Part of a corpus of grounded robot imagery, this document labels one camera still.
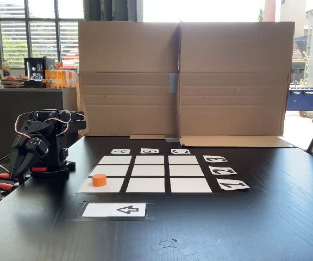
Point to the round orange token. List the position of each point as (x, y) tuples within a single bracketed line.
[(99, 180)]

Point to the white nine-square grid sheet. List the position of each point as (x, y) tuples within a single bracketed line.
[(151, 174)]

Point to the orange juice carton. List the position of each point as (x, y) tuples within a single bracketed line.
[(50, 79), (61, 79), (71, 79)]

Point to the wooden tray with food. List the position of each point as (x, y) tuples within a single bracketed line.
[(11, 81)]

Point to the black mini fridge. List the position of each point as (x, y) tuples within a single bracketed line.
[(38, 72)]

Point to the orange jar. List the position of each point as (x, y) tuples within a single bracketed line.
[(59, 66)]

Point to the yellow drink bottle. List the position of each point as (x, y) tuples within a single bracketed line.
[(6, 69)]

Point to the paper sheet letter A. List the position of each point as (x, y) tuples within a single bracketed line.
[(120, 151)]

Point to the white arrow paper sheet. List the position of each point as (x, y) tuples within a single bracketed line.
[(105, 210)]

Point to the large brown cardboard box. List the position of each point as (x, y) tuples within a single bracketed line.
[(232, 81), (126, 81)]

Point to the paper sheet letter B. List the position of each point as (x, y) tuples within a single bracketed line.
[(149, 150)]

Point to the clear tape scraps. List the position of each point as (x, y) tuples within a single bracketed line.
[(170, 246)]

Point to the paper sheet number 3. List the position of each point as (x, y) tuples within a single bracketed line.
[(215, 158)]

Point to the paper sheet number 2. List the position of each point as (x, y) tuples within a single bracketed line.
[(222, 171)]

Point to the paper sheet number 1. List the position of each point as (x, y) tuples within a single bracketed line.
[(232, 185)]

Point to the blue foosball table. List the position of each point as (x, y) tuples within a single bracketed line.
[(307, 99)]

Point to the grey duct tape strip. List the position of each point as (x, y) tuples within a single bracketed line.
[(172, 139), (173, 83)]

